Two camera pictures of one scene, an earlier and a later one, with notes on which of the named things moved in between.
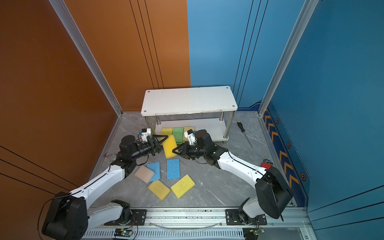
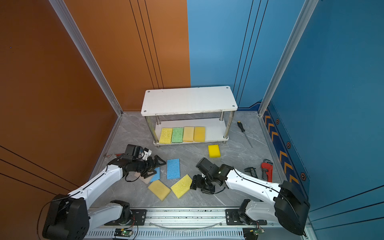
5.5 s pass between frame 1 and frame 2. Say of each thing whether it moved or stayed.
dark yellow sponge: stayed
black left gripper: moved
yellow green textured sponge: stayed
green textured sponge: stayed
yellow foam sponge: moved
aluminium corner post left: stayed
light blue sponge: stayed
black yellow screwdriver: stayed
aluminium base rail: stayed
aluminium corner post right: stayed
